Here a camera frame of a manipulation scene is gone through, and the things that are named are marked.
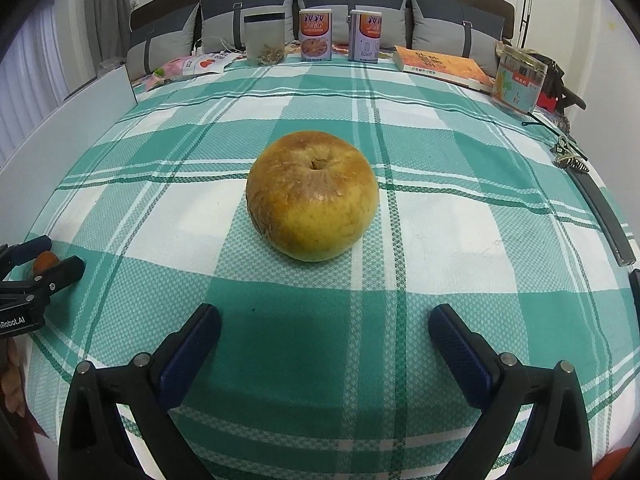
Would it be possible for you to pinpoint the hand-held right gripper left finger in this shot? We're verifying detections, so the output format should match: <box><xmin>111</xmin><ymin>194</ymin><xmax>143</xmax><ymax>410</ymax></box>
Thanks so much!
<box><xmin>57</xmin><ymin>302</ymin><xmax>222</xmax><ymax>480</ymax></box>

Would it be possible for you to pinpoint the orange label can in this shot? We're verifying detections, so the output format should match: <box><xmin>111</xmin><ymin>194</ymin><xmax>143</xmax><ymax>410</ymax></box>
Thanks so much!
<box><xmin>298</xmin><ymin>8</ymin><xmax>332</xmax><ymax>62</ymax></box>

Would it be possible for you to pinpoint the black hairpin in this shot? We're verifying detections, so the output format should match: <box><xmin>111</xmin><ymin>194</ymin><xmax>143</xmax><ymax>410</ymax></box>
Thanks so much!
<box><xmin>522</xmin><ymin>110</ymin><xmax>566</xmax><ymax>133</ymax></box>

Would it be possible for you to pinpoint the white sheer curtain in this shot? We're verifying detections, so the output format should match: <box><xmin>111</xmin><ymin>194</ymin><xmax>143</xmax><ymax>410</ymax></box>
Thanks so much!
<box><xmin>0</xmin><ymin>0</ymin><xmax>71</xmax><ymax>161</ymax></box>

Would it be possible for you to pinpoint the pink snack bag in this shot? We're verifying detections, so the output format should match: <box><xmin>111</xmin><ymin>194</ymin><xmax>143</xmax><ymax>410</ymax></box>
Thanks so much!
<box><xmin>152</xmin><ymin>52</ymin><xmax>236</xmax><ymax>79</ymax></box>

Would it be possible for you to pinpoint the yellow-green apple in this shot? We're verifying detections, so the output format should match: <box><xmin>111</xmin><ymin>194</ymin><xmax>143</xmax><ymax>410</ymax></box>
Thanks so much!
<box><xmin>245</xmin><ymin>131</ymin><xmax>380</xmax><ymax>262</ymax></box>

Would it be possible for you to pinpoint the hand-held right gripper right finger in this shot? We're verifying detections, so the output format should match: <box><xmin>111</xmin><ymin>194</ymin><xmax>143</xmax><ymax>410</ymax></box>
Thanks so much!
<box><xmin>428</xmin><ymin>304</ymin><xmax>593</xmax><ymax>480</ymax></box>

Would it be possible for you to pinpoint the white side board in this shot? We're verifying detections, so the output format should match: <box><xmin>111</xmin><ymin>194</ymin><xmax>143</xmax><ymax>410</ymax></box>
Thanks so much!
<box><xmin>0</xmin><ymin>64</ymin><xmax>139</xmax><ymax>241</ymax></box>

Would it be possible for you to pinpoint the orange book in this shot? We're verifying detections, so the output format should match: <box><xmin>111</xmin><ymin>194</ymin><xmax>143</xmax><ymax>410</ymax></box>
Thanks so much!
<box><xmin>392</xmin><ymin>45</ymin><xmax>495</xmax><ymax>95</ymax></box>

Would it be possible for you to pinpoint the grey curtain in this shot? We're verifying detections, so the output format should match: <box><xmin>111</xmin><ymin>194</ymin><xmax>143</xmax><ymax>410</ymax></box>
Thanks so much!
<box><xmin>85</xmin><ymin>0</ymin><xmax>130</xmax><ymax>68</ymax></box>

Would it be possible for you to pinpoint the green plaid cloth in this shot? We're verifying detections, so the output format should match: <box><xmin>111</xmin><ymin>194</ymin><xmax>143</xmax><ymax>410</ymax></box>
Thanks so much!
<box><xmin>0</xmin><ymin>55</ymin><xmax>640</xmax><ymax>480</ymax></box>

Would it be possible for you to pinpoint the clear pen box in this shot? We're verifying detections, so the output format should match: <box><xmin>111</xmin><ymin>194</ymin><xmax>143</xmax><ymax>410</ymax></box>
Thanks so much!
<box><xmin>491</xmin><ymin>44</ymin><xmax>546</xmax><ymax>121</ymax></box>

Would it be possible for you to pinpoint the brown persimmon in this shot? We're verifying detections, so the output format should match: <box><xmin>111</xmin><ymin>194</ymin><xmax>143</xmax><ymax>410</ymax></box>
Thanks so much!
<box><xmin>31</xmin><ymin>251</ymin><xmax>62</xmax><ymax>276</ymax></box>

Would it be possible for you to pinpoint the black bag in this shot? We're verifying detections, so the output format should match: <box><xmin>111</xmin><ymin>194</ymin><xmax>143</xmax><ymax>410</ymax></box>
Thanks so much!
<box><xmin>530</xmin><ymin>52</ymin><xmax>587</xmax><ymax>111</ymax></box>

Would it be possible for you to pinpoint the black stand pole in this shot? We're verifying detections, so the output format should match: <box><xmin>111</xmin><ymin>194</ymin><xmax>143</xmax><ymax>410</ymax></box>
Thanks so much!
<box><xmin>517</xmin><ymin>0</ymin><xmax>531</xmax><ymax>48</ymax></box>

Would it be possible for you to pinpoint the white charger cable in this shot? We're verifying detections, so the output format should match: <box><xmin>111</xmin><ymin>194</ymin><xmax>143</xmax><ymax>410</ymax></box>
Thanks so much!
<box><xmin>192</xmin><ymin>35</ymin><xmax>246</xmax><ymax>56</ymax></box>

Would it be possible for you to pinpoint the black smartphone clear case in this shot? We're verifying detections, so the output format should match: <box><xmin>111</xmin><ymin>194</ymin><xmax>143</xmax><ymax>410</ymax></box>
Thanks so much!
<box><xmin>580</xmin><ymin>172</ymin><xmax>637</xmax><ymax>267</ymax></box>

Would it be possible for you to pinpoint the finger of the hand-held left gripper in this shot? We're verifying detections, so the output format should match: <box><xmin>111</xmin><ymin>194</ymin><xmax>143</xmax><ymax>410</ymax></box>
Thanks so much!
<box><xmin>0</xmin><ymin>235</ymin><xmax>52</xmax><ymax>277</ymax></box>
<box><xmin>0</xmin><ymin>256</ymin><xmax>86</xmax><ymax>306</ymax></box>

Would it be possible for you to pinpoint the red printed blanket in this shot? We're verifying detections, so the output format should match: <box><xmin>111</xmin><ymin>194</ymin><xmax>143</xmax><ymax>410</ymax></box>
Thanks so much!
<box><xmin>0</xmin><ymin>335</ymin><xmax>640</xmax><ymax>480</ymax></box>

